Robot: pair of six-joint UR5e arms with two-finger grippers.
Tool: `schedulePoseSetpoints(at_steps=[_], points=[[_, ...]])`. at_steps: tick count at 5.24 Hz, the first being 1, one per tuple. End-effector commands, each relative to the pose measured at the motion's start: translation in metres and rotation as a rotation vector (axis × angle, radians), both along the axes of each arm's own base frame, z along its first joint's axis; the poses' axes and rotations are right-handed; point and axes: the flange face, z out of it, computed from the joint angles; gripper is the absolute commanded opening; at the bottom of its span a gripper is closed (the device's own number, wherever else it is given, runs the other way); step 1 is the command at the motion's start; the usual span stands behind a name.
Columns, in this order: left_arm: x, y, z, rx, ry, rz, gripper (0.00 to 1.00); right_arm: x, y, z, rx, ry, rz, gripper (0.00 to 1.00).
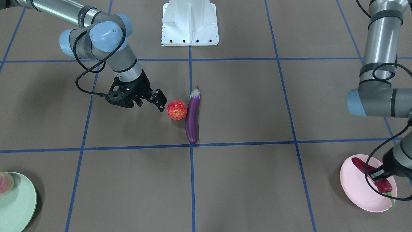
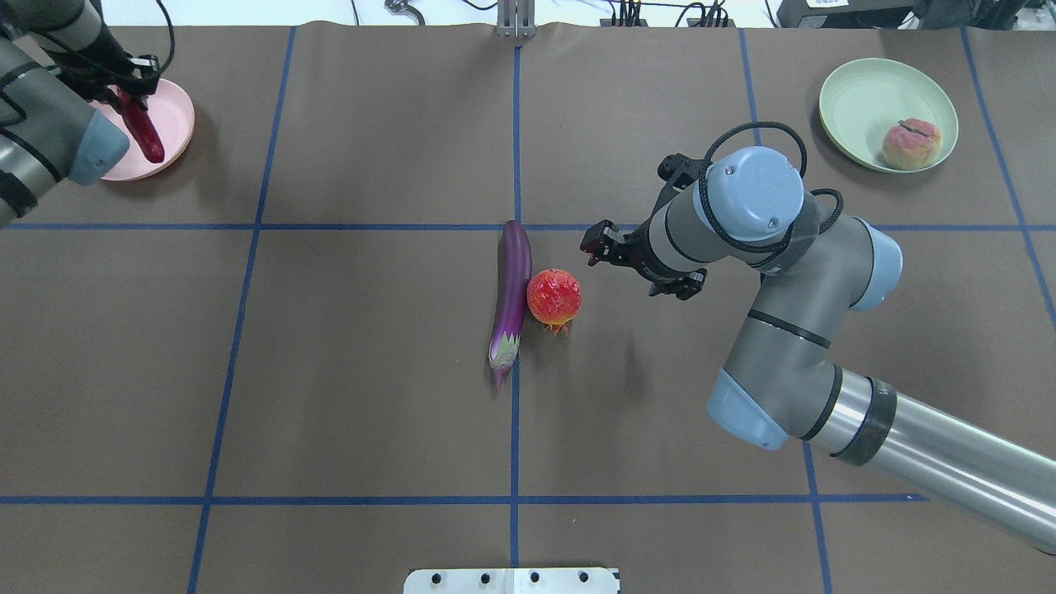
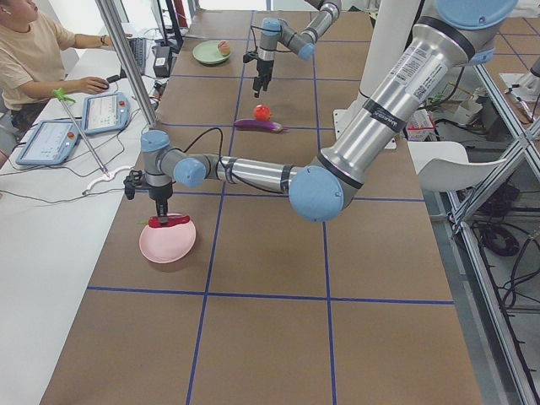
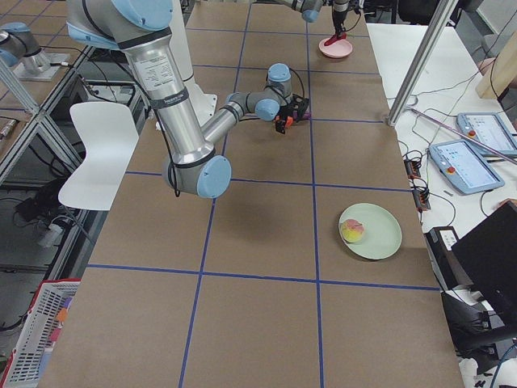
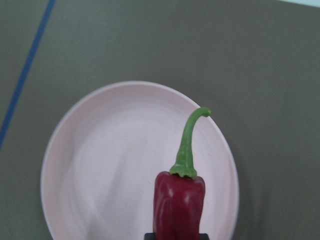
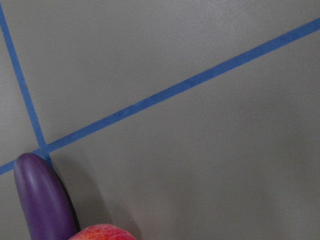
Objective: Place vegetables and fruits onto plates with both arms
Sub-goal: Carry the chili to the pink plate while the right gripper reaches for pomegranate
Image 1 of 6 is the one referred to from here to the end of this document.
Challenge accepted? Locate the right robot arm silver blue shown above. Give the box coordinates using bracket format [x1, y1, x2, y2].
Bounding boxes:
[1, 0, 167, 112]

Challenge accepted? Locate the purple eggplant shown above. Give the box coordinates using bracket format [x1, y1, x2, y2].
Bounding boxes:
[185, 85, 200, 144]

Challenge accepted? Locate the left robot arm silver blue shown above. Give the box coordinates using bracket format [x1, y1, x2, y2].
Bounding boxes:
[346, 0, 411, 138]

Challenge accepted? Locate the white central pedestal column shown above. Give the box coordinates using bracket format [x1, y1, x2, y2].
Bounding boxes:
[161, 0, 219, 46]

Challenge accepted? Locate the yellow pink peach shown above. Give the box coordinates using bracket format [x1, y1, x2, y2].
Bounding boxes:
[0, 172, 14, 195]

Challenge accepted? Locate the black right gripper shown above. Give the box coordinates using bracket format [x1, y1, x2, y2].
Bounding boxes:
[111, 72, 167, 112]

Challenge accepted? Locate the light green plate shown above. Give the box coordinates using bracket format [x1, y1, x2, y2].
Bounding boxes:
[0, 172, 37, 232]

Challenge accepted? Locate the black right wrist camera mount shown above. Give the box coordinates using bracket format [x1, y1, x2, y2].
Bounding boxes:
[104, 77, 135, 108]

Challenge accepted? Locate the pink plate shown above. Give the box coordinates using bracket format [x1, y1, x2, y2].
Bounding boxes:
[340, 154, 395, 213]

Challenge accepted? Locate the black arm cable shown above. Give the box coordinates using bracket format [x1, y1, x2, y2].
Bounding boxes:
[356, 0, 412, 201]
[73, 28, 126, 98]

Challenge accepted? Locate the red orange round fruit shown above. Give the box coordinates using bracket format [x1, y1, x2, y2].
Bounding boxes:
[167, 99, 187, 121]

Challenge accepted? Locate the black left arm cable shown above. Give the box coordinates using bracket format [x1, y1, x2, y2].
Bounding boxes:
[356, 0, 412, 201]

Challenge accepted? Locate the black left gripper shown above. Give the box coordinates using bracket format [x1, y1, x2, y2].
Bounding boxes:
[369, 141, 412, 181]

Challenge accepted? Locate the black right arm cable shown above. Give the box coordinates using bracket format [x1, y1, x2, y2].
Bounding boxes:
[73, 28, 126, 98]

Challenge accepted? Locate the red chili pepper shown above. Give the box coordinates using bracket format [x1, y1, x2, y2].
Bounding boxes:
[351, 157, 396, 210]

